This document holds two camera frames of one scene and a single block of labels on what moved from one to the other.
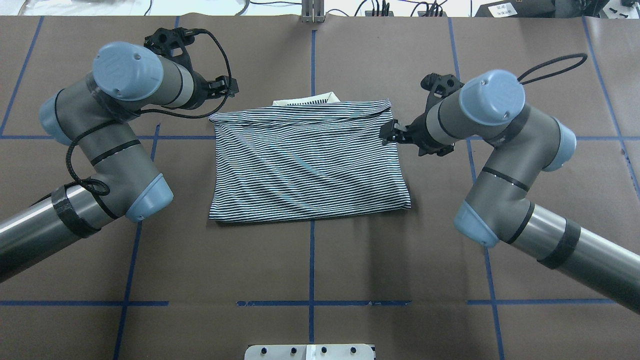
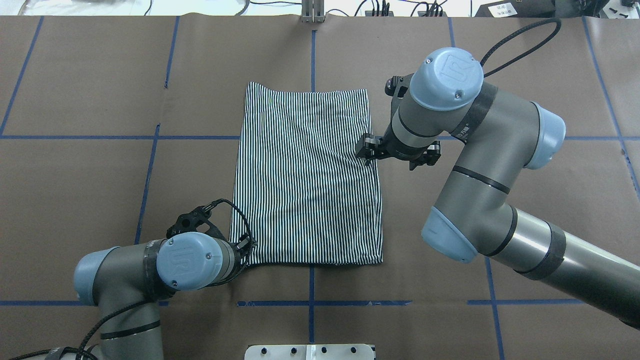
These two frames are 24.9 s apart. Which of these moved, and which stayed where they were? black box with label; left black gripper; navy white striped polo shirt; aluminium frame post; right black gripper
Moved: left black gripper; right black gripper; navy white striped polo shirt
Stayed: black box with label; aluminium frame post
